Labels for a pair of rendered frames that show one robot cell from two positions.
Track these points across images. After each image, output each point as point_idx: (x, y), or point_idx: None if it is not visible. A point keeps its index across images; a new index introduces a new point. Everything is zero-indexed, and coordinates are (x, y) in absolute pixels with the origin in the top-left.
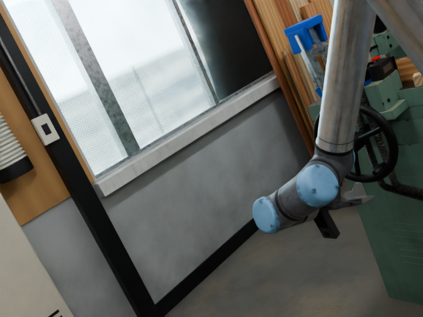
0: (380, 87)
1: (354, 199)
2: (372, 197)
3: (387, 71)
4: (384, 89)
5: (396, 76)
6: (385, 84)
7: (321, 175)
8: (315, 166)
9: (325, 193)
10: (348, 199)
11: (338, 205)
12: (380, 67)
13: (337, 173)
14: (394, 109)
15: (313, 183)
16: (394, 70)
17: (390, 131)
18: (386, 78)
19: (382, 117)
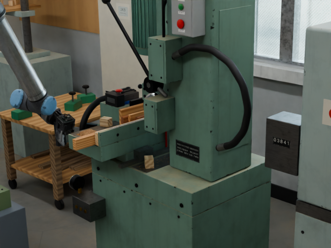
0: (101, 105)
1: (59, 136)
2: (62, 145)
3: (109, 102)
4: (104, 110)
5: (116, 111)
6: (105, 108)
7: (16, 95)
8: (18, 90)
9: (11, 101)
10: (59, 134)
11: (55, 131)
12: (105, 95)
13: (26, 104)
14: (98, 124)
15: (12, 94)
16: (117, 108)
17: (79, 127)
18: (108, 105)
19: (82, 117)
